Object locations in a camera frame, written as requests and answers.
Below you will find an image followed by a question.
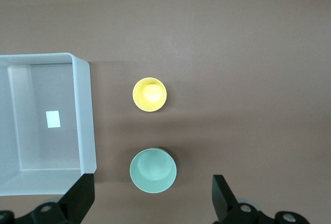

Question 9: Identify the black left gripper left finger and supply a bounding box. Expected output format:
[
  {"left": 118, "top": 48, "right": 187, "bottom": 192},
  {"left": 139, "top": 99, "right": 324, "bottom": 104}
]
[{"left": 0, "top": 173, "right": 95, "bottom": 224}]

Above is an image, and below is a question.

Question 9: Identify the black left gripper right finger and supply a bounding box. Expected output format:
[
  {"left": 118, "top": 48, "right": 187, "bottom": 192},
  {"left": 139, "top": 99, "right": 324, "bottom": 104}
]
[{"left": 212, "top": 174, "right": 310, "bottom": 224}]

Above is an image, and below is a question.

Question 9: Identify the yellow plastic cup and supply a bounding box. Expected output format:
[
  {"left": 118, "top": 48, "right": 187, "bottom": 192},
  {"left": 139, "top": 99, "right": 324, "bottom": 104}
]
[{"left": 132, "top": 77, "right": 168, "bottom": 113}]

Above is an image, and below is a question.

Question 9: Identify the clear plastic bin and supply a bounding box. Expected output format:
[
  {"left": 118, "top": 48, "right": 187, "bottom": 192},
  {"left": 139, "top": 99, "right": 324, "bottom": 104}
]
[{"left": 0, "top": 52, "right": 98, "bottom": 197}]

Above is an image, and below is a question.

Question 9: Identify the white label sticker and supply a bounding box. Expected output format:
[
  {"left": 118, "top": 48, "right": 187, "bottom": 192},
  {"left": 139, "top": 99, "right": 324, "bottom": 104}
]
[{"left": 46, "top": 110, "right": 62, "bottom": 128}]

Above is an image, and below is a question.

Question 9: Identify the pale green bowl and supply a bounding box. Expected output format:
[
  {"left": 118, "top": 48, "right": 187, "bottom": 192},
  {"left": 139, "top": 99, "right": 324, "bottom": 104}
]
[{"left": 129, "top": 146, "right": 178, "bottom": 194}]

